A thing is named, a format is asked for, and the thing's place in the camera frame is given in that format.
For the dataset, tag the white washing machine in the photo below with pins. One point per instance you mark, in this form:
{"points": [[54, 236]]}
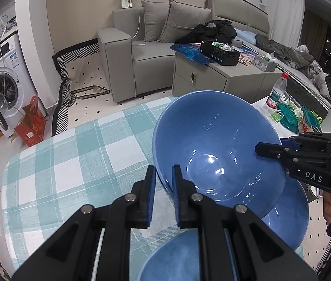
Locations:
{"points": [[7, 73]]}

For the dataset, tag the grey clothes pile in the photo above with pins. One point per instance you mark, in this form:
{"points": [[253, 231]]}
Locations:
{"points": [[288, 52]]}

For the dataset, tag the black jacket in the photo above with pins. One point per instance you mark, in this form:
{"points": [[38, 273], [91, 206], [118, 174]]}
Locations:
{"points": [[212, 30]]}

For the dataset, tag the blue bowl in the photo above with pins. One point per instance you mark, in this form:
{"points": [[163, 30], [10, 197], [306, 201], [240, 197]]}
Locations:
{"points": [[168, 257], [288, 219], [212, 128]]}

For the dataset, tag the black box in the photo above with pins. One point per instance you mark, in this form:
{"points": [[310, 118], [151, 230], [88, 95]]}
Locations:
{"points": [[221, 55]]}

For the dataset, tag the grey side cabinet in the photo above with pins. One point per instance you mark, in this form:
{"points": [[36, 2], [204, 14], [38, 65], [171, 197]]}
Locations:
{"points": [[212, 79]]}

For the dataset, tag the teal checked tablecloth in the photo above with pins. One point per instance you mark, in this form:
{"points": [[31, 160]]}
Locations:
{"points": [[66, 181]]}

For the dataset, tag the grey sofa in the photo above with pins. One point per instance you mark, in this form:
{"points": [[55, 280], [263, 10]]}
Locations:
{"points": [[150, 70]]}

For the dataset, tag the grey cushion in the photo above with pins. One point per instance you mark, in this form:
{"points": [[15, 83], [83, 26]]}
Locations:
{"points": [[183, 20], [153, 20]]}

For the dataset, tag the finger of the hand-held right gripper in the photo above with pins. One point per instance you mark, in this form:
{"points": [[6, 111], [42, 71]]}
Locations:
{"points": [[305, 140], [285, 153]]}

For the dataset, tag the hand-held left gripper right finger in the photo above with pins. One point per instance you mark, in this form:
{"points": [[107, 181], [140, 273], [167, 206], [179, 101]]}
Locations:
{"points": [[177, 196]]}

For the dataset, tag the white curtain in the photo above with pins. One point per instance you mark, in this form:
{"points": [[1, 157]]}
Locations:
{"points": [[288, 11]]}

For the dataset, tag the white marble side table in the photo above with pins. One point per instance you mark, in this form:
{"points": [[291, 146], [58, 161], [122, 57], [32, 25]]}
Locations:
{"points": [[263, 108]]}

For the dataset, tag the white tissue box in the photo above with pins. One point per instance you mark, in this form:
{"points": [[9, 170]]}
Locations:
{"points": [[266, 63]]}

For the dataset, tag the red cardboard box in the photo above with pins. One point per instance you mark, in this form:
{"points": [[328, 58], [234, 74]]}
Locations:
{"points": [[31, 126]]}

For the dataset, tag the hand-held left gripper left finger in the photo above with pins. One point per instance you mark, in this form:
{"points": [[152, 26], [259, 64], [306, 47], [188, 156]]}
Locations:
{"points": [[150, 193]]}

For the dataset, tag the clear water bottle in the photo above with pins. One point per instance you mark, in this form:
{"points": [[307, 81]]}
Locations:
{"points": [[276, 93]]}

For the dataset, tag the green plastic bags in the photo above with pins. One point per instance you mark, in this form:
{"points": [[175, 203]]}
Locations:
{"points": [[288, 117]]}

